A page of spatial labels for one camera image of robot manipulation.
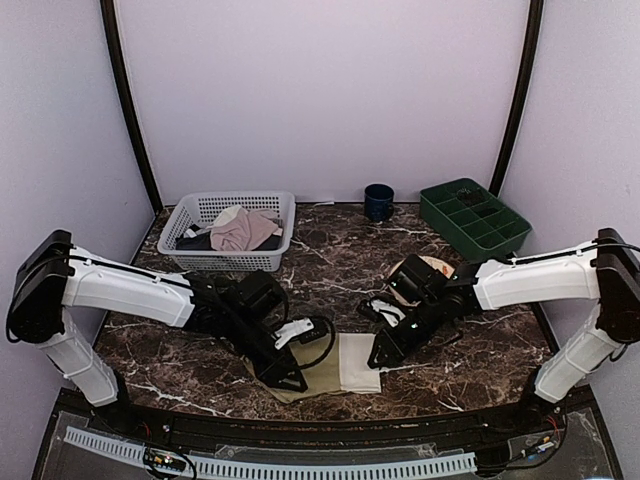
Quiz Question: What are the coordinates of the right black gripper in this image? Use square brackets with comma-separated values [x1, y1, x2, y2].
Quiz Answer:
[368, 295, 446, 368]

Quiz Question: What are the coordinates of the black garment in basket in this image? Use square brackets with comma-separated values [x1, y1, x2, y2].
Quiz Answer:
[175, 228, 283, 251]

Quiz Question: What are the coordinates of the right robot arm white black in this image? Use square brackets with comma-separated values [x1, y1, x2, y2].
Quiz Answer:
[368, 228, 639, 434]

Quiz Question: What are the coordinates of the white plastic laundry basket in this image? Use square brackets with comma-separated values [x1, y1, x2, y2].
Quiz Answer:
[157, 191, 296, 272]

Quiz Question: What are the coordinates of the dark blue mug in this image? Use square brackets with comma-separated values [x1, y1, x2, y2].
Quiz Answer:
[364, 184, 394, 222]

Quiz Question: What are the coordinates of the black front rail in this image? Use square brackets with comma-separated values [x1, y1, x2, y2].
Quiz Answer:
[49, 387, 601, 456]

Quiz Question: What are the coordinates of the right black frame post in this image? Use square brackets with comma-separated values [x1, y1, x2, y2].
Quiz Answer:
[489, 0, 545, 196]

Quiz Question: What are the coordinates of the beige bird pattern plate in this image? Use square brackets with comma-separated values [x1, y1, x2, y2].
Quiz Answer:
[386, 255, 454, 306]

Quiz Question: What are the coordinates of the left black frame post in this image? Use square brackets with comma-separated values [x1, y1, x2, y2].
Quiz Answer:
[99, 0, 163, 214]

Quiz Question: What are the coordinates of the green compartment tray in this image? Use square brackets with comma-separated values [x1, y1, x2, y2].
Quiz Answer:
[419, 178, 531, 261]

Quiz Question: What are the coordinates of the white slotted cable duct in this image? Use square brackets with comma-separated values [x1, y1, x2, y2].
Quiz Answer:
[64, 427, 477, 479]

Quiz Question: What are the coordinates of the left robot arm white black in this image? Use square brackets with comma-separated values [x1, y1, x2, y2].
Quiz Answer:
[6, 230, 307, 436]

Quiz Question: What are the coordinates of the olive green underwear white waistband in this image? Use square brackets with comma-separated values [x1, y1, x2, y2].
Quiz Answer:
[260, 333, 381, 404]

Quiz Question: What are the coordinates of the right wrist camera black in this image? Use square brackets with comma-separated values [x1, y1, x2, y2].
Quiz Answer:
[388, 254, 448, 303]

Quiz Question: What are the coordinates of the black frame post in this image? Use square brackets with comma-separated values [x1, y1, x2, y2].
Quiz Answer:
[99, 0, 163, 214]
[489, 0, 545, 196]

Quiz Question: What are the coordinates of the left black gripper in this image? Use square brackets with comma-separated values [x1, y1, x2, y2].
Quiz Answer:
[226, 311, 308, 393]

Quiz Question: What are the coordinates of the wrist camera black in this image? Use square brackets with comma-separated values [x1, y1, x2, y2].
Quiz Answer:
[237, 270, 286, 316]
[388, 254, 448, 303]

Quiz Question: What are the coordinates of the pink underwear in basket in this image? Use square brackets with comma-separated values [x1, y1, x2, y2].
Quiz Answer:
[207, 205, 283, 252]

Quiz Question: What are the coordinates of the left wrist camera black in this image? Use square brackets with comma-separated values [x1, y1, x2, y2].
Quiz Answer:
[237, 270, 286, 316]

